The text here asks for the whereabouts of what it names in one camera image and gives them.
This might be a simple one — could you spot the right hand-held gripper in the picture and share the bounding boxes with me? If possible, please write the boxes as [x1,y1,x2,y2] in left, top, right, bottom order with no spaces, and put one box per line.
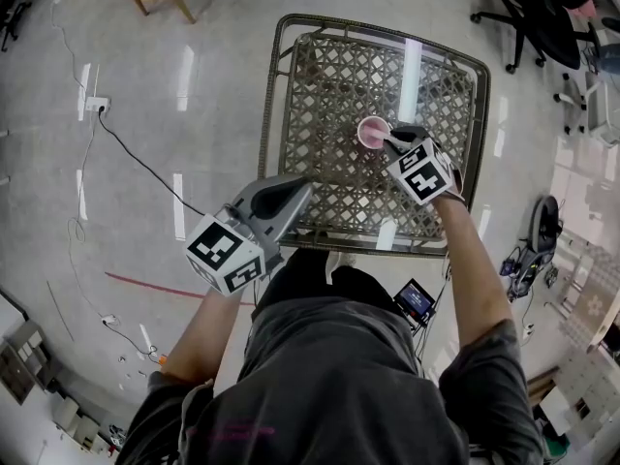
[384,123,466,206]

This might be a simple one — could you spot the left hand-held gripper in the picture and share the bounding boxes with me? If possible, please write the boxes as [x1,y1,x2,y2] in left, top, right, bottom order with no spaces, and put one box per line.
[184,174,315,298]

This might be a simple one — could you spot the red cup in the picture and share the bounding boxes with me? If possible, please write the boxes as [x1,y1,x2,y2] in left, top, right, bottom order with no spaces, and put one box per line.
[356,116,391,150]

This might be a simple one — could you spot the person's left forearm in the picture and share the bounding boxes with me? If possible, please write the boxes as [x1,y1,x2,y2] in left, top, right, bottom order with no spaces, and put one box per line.
[162,288,244,388]

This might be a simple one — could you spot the person's right forearm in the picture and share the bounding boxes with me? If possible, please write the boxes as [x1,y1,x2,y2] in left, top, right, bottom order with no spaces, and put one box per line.
[430,196,514,354]

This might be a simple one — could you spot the person's black trousers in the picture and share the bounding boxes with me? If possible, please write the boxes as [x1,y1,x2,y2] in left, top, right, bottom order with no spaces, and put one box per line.
[251,248,403,320]

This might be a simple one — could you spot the rattan glass-top table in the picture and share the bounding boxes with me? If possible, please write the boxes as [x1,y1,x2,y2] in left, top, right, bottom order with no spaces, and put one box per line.
[257,13,492,260]

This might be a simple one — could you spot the small black display screen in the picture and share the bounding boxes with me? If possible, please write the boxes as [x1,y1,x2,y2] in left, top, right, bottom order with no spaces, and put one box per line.
[392,278,438,326]

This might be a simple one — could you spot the spare grey gripper device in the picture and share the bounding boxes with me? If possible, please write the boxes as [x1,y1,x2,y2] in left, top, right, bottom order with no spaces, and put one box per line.
[501,194,566,304]

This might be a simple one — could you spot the black chair with red back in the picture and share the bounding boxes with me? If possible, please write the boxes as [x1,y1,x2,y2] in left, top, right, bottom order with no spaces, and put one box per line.
[470,0,602,75]

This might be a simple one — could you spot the person's grey shirt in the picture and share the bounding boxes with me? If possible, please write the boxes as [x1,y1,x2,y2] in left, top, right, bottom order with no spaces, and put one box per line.
[115,297,543,465]

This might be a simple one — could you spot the white rolling chair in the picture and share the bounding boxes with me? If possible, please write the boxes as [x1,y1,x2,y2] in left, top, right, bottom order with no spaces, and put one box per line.
[553,73,620,147]

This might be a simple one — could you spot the grey metal cabinet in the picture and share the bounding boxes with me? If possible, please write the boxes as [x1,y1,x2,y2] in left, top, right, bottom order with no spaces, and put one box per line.
[0,320,62,407]

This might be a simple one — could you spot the black power cable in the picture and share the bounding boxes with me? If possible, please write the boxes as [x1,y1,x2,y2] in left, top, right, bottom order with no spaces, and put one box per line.
[98,111,208,218]

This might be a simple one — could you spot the thin black cable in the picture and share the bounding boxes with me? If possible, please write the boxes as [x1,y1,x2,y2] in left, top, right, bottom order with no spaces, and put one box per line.
[103,322,159,358]

